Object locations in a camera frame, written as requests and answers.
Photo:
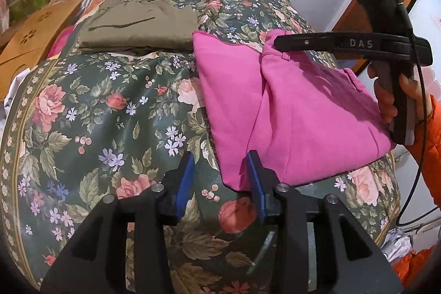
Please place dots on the person's right hand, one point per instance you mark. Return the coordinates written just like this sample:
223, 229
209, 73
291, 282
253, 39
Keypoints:
384, 101

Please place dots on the wooden lap desk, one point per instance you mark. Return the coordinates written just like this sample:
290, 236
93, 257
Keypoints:
31, 39

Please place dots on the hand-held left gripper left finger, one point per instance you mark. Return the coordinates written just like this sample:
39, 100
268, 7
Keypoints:
184, 187

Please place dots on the floral blanket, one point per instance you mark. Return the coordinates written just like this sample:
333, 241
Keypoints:
103, 115

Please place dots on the orange jacket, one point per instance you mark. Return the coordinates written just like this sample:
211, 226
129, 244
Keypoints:
420, 263

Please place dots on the pink pants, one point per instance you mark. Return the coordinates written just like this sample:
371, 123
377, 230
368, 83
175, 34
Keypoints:
293, 128

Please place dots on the white cloth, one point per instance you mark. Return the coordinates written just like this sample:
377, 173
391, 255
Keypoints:
13, 90
396, 244

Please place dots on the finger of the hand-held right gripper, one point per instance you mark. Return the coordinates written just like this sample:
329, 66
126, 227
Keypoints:
303, 42

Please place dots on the olive green pants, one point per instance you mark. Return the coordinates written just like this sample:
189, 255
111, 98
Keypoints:
137, 28

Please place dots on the magenta cloth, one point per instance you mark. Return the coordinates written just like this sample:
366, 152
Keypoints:
62, 42

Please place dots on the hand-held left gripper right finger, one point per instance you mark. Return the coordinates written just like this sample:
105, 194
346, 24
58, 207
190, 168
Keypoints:
256, 187

